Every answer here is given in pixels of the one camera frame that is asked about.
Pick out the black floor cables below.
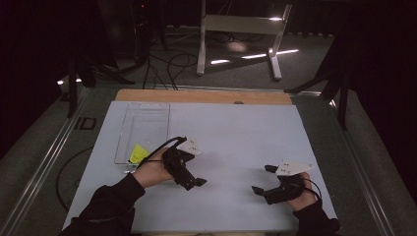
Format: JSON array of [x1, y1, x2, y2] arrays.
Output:
[[142, 48, 200, 91]]

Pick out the white metal stand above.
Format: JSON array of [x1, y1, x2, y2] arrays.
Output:
[[196, 0, 293, 82]]

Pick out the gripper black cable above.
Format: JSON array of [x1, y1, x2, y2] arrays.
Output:
[[303, 178, 324, 203], [136, 136, 188, 171]]

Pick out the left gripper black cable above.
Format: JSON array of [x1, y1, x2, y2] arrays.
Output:
[[136, 136, 188, 171]]

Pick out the thin black floor cable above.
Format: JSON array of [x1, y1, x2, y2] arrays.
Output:
[[55, 146, 94, 212]]

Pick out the black stand legs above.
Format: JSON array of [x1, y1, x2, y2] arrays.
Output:
[[284, 32, 353, 132]]

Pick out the metal floor rail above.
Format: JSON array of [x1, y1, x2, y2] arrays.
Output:
[[330, 97, 397, 236], [0, 88, 89, 236]]

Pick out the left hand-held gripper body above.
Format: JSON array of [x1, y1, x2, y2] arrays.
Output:
[[161, 137, 202, 192]]

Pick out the person's left hand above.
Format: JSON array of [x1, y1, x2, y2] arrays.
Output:
[[132, 156, 175, 190]]

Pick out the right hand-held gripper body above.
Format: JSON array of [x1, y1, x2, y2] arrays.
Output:
[[262, 159, 315, 206]]

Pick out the person's right hand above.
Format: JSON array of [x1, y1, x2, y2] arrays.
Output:
[[286, 171, 321, 211]]

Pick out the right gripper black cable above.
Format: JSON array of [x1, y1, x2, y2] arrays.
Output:
[[303, 178, 324, 203]]

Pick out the yellow shuttlecock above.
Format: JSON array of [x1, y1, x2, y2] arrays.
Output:
[[128, 143, 151, 165]]

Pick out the clear plastic container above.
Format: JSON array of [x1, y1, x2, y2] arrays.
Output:
[[113, 101, 171, 174]]

